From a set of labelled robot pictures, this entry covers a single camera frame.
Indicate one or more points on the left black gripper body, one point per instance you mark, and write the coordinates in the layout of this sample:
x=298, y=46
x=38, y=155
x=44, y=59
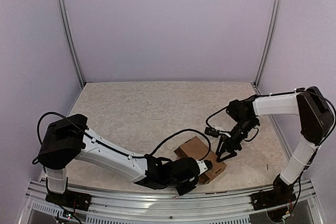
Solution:
x=183, y=191

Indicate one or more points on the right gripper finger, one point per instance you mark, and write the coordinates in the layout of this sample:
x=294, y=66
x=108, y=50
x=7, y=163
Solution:
x=230, y=155
x=222, y=146

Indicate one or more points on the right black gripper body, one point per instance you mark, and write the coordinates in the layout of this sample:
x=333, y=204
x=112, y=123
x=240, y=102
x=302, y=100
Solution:
x=236, y=145

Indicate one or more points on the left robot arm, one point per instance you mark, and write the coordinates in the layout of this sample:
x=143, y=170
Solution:
x=70, y=138

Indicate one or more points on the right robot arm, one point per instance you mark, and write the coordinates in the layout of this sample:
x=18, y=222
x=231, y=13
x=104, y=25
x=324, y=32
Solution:
x=308, y=109

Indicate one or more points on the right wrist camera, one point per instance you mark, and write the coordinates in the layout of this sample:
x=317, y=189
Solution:
x=216, y=132

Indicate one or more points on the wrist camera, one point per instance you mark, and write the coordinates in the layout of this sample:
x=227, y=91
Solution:
x=216, y=132
x=204, y=166

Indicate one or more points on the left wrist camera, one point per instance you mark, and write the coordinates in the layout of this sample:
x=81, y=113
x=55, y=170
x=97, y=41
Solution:
x=204, y=166

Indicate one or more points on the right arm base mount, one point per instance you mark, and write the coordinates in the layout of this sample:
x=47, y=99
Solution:
x=268, y=199

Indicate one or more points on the front aluminium rail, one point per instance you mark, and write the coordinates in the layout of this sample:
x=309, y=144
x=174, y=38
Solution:
x=115, y=206

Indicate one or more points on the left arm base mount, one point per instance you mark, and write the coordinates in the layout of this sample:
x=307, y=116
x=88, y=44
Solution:
x=70, y=199

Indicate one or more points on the right aluminium frame post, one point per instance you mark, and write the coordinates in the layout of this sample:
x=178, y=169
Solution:
x=268, y=43

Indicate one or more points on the aluminium frame post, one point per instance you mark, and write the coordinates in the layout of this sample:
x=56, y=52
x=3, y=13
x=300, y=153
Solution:
x=70, y=42
x=268, y=43

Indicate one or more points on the left aluminium frame post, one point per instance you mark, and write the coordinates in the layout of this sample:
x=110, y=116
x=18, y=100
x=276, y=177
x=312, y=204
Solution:
x=70, y=42

